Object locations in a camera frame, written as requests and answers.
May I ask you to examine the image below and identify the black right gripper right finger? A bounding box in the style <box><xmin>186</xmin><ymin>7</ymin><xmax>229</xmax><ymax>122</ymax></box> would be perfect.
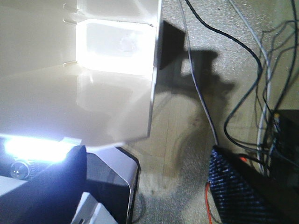
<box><xmin>208</xmin><ymin>145</ymin><xmax>299</xmax><ymax>224</ymax></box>

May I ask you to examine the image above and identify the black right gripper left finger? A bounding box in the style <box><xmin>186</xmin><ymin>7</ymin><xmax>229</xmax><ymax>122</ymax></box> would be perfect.
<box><xmin>0</xmin><ymin>146</ymin><xmax>87</xmax><ymax>224</ymax></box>

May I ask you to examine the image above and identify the white trash bin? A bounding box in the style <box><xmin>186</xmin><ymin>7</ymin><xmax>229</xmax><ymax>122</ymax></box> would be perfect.
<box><xmin>0</xmin><ymin>0</ymin><xmax>162</xmax><ymax>147</ymax></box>

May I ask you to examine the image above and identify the black floor cable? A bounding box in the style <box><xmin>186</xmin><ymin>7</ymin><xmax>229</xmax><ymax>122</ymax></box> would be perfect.
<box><xmin>185</xmin><ymin>0</ymin><xmax>263</xmax><ymax>150</ymax></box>

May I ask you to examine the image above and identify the white floor cable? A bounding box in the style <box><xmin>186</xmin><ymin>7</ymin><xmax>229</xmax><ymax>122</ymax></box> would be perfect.
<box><xmin>178</xmin><ymin>0</ymin><xmax>220</xmax><ymax>147</ymax></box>

